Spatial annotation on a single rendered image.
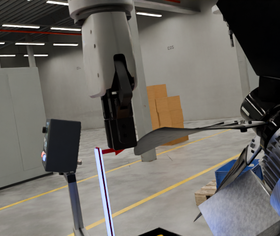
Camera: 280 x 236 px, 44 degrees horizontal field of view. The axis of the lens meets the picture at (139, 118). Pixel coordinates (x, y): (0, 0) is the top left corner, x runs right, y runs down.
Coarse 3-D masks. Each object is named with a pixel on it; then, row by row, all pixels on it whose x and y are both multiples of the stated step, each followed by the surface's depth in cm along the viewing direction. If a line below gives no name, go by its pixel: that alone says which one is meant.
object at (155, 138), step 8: (160, 128) 66; (168, 128) 66; (176, 128) 67; (184, 128) 68; (192, 128) 69; (200, 128) 71; (208, 128) 71; (216, 128) 72; (224, 128) 73; (144, 136) 71; (152, 136) 72; (160, 136) 73; (168, 136) 76; (176, 136) 80; (144, 144) 79; (152, 144) 81; (160, 144) 85; (136, 152) 84; (144, 152) 86
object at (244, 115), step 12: (252, 96) 85; (240, 108) 88; (252, 108) 84; (264, 108) 81; (276, 108) 80; (252, 120) 84; (264, 120) 82; (276, 120) 77; (264, 132) 79; (264, 144) 80
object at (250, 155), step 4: (256, 136) 93; (256, 140) 91; (256, 144) 89; (248, 148) 94; (252, 148) 90; (256, 148) 87; (248, 152) 92; (256, 152) 85; (248, 156) 90; (252, 156) 86; (248, 160) 88
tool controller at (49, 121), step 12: (48, 120) 133; (60, 120) 125; (72, 120) 127; (48, 132) 125; (60, 132) 125; (72, 132) 126; (48, 144) 124; (60, 144) 125; (72, 144) 126; (48, 156) 124; (60, 156) 125; (72, 156) 126; (48, 168) 124; (60, 168) 125; (72, 168) 126
